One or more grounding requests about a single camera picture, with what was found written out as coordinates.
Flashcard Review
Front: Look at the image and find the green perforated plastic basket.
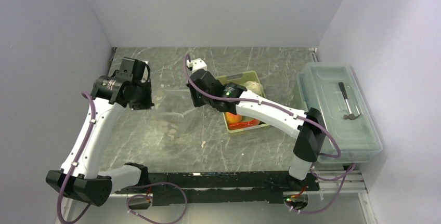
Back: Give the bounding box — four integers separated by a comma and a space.
216, 71, 270, 135

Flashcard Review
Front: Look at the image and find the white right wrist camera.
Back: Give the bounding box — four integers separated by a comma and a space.
186, 58, 207, 73

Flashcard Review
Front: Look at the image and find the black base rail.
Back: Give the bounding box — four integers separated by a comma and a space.
117, 171, 319, 206

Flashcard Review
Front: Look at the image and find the orange peach toy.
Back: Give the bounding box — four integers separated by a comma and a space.
224, 112, 243, 125

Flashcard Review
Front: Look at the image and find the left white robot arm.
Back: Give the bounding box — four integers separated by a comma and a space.
46, 57, 154, 206

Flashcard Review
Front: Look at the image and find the green cabbage toy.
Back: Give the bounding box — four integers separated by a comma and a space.
244, 81, 264, 96

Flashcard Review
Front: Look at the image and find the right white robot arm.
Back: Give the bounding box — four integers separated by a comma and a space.
186, 69, 328, 190

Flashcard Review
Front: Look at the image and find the clear plastic storage box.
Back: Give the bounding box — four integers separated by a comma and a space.
295, 62, 383, 164

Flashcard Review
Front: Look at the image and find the clear polka dot zip bag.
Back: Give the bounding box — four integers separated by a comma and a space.
152, 85, 196, 139

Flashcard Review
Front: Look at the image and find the black handled hammer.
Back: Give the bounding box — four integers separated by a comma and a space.
338, 82, 361, 121

